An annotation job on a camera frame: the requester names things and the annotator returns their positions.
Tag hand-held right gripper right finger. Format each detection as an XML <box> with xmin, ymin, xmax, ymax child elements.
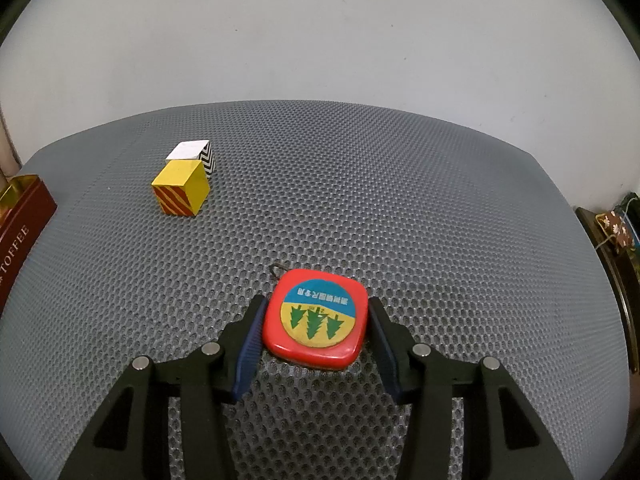
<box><xmin>367</xmin><ymin>296</ymin><xmax>576</xmax><ymax>480</ymax></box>

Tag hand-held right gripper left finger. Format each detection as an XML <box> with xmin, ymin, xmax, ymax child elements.
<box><xmin>59</xmin><ymin>294</ymin><xmax>268</xmax><ymax>480</ymax></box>

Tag red tape measure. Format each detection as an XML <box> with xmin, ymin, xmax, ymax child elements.
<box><xmin>263</xmin><ymin>264</ymin><xmax>370</xmax><ymax>372</ymax></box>

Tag red tin box gold inside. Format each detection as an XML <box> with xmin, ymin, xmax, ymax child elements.
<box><xmin>0</xmin><ymin>174</ymin><xmax>58</xmax><ymax>311</ymax></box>

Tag grey honeycomb mesh mat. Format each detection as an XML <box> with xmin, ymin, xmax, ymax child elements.
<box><xmin>0</xmin><ymin>100</ymin><xmax>633</xmax><ymax>480</ymax></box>

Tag yellow cube red stripes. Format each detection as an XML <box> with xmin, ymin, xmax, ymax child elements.
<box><xmin>151</xmin><ymin>158</ymin><xmax>211</xmax><ymax>219</ymax></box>

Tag white cube zigzag print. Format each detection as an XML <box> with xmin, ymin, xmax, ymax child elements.
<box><xmin>166</xmin><ymin>139</ymin><xmax>216</xmax><ymax>175</ymax></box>

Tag floral cloth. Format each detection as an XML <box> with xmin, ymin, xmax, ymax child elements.
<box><xmin>595</xmin><ymin>195</ymin><xmax>640</xmax><ymax>256</ymax></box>

